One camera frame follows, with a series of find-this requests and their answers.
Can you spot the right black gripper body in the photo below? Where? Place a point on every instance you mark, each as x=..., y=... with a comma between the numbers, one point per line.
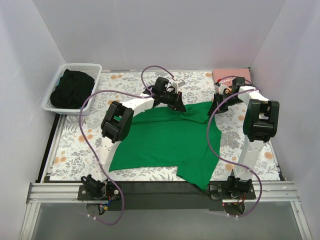
x=217, y=106

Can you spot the white plastic laundry basket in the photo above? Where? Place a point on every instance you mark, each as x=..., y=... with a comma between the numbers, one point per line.
x=92, y=69

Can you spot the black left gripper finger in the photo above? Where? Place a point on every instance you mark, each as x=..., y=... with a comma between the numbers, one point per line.
x=180, y=105
x=172, y=106

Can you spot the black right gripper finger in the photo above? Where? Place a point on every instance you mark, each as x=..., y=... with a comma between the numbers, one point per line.
x=223, y=108
x=212, y=108

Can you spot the green t shirt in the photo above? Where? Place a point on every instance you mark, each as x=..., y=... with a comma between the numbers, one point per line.
x=162, y=137

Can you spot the folded pink printed t shirt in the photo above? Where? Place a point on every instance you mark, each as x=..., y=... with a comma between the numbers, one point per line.
x=227, y=75

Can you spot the black clothes in basket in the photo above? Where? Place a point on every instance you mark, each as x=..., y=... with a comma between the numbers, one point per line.
x=73, y=88

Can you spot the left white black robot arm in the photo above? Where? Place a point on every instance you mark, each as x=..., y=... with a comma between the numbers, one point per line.
x=116, y=125

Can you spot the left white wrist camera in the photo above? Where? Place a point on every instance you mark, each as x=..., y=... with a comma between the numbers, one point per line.
x=177, y=84

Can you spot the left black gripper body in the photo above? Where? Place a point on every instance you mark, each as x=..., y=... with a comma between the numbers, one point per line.
x=179, y=101

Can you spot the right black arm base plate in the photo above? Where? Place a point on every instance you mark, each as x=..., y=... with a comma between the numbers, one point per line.
x=218, y=191

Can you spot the aluminium frame rail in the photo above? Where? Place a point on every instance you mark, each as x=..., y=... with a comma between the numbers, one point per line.
x=163, y=210

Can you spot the floral patterned table mat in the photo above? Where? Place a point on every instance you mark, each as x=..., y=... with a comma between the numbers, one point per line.
x=81, y=135

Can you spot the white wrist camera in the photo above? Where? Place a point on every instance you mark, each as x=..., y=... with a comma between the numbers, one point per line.
x=177, y=84
x=220, y=87

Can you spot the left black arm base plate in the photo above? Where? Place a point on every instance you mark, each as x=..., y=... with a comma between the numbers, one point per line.
x=107, y=192

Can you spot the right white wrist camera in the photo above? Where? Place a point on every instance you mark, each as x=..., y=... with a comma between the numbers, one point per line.
x=220, y=87

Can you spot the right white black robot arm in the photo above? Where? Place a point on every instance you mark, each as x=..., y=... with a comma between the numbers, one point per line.
x=259, y=126

